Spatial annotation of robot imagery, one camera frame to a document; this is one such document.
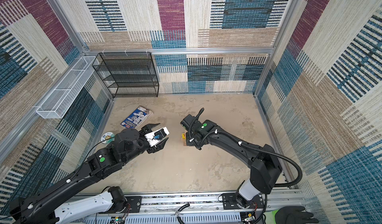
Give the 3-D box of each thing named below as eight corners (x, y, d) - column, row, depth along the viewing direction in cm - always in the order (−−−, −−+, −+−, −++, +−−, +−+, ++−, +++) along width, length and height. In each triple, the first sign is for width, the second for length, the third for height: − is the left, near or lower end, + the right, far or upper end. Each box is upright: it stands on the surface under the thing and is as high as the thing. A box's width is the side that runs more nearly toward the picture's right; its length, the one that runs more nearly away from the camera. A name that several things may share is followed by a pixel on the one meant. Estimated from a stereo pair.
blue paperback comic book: (122, 125, 105) (121, 122, 103) (141, 107, 115) (140, 104, 113) (133, 131, 102) (131, 129, 99) (151, 112, 112) (150, 110, 109)
